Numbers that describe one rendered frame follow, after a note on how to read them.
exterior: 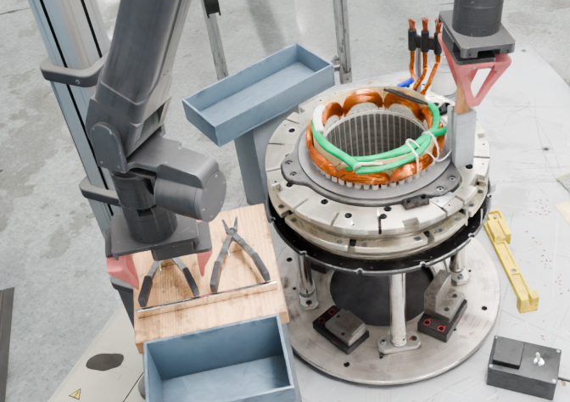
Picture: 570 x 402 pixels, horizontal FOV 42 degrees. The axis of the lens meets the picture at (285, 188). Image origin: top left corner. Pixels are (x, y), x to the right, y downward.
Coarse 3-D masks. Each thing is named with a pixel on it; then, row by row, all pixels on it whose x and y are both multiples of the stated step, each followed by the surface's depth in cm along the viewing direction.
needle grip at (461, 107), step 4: (468, 76) 95; (456, 88) 96; (460, 88) 95; (456, 92) 97; (460, 92) 96; (456, 96) 97; (460, 96) 96; (456, 100) 97; (460, 100) 96; (464, 100) 96; (456, 104) 97; (460, 104) 97; (464, 104) 97; (456, 108) 97; (460, 108) 97; (464, 108) 97; (456, 112) 98; (460, 112) 98; (464, 112) 97
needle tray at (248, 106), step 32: (256, 64) 134; (288, 64) 139; (320, 64) 134; (192, 96) 129; (224, 96) 133; (256, 96) 133; (288, 96) 128; (224, 128) 123; (256, 128) 129; (256, 160) 134; (256, 192) 142
